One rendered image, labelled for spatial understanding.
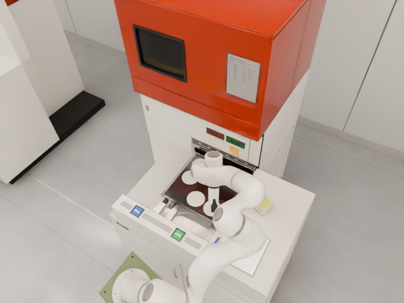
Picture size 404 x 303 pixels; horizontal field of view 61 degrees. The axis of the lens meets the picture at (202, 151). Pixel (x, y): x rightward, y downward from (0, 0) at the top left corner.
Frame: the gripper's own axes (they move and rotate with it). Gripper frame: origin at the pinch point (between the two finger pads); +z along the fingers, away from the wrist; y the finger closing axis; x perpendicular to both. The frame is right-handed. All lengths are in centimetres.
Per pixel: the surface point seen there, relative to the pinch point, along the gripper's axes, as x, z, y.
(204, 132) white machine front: -5.0, -22.6, -42.2
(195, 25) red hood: -7, -87, -14
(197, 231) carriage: -9.0, 13.7, 1.6
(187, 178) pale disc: -14.9, 0.5, -28.3
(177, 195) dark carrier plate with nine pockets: -20.6, 4.6, -17.5
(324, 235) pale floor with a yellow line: 88, 82, -68
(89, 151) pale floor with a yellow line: -120, 50, -153
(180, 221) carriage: -18.1, 11.7, -3.9
